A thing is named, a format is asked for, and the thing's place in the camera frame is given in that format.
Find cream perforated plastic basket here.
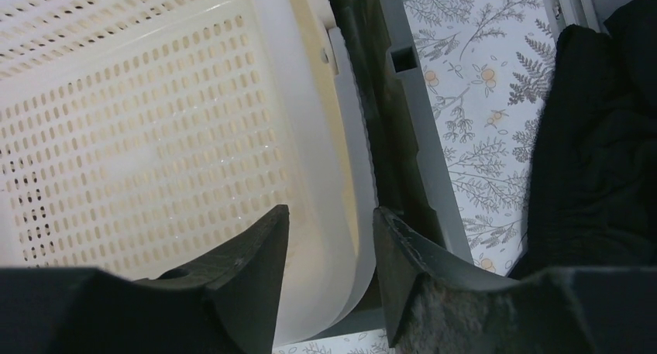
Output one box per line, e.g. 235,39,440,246
290,0,359,248

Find white perforated plastic basket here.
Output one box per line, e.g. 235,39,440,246
1,0,356,345

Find aluminium frame rail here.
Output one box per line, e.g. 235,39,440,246
543,0,601,41

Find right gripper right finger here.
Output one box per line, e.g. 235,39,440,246
373,208,656,353

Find floral patterned table mat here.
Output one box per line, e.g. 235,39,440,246
272,0,560,354

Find black crumpled cloth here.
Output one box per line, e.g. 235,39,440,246
511,0,656,279

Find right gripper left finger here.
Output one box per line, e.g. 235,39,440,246
1,204,289,353

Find grey plastic storage bin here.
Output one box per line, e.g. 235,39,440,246
313,0,476,342

